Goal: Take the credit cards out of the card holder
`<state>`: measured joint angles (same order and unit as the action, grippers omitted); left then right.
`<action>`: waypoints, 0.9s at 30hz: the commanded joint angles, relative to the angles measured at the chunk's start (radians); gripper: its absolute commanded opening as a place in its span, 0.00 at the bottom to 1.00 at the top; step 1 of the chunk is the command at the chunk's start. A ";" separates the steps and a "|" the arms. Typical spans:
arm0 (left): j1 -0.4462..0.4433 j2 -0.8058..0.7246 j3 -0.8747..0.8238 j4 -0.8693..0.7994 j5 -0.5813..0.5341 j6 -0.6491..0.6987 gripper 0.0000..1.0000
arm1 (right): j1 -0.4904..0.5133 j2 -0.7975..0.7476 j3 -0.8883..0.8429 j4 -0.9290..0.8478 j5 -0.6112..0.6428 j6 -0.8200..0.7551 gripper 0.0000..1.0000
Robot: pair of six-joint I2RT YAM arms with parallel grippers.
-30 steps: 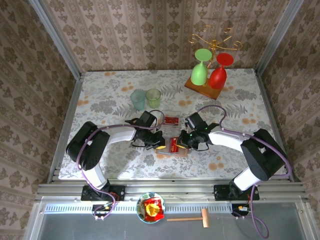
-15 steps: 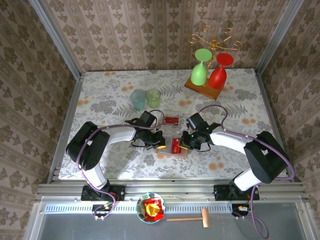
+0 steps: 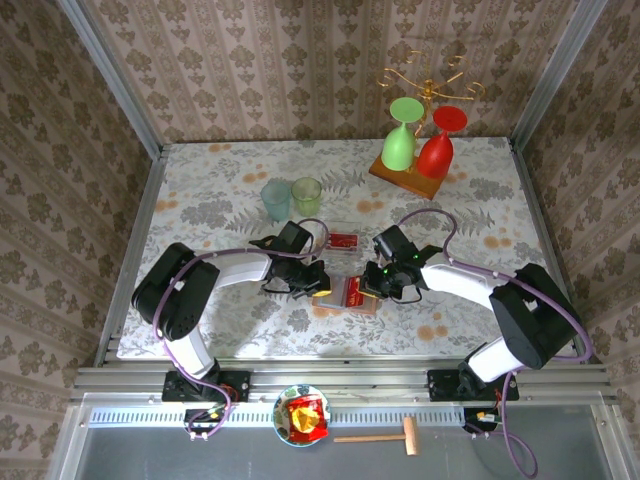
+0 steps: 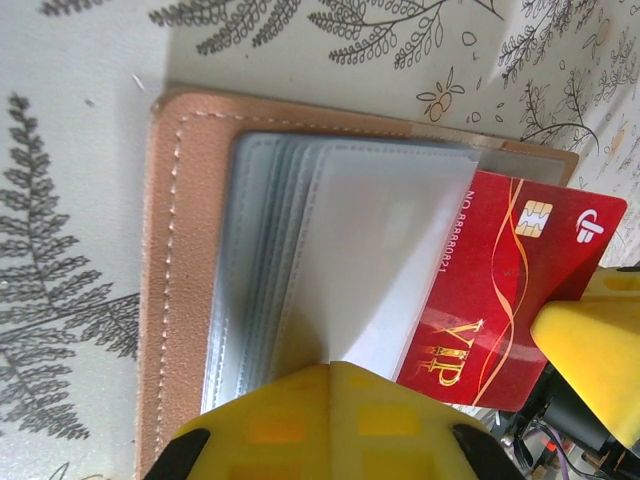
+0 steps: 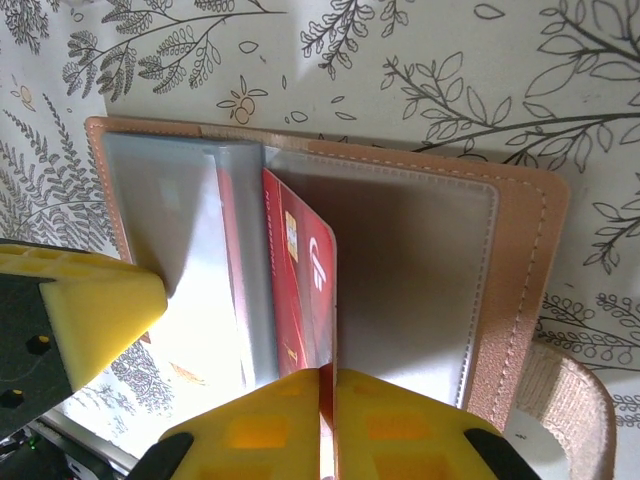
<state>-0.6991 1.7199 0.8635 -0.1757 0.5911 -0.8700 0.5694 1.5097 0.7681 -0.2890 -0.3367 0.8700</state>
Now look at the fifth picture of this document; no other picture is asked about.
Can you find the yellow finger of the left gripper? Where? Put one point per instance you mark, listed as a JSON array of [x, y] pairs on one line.
[[90, 310]]

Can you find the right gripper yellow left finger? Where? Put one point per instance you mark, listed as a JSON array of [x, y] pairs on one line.
[[250, 440]]

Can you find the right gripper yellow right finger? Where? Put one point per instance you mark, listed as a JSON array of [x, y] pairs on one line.
[[415, 440]]

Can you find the red credit card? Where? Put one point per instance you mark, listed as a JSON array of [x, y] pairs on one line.
[[300, 290]]

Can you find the pink leather card holder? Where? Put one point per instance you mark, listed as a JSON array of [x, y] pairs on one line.
[[515, 250]]

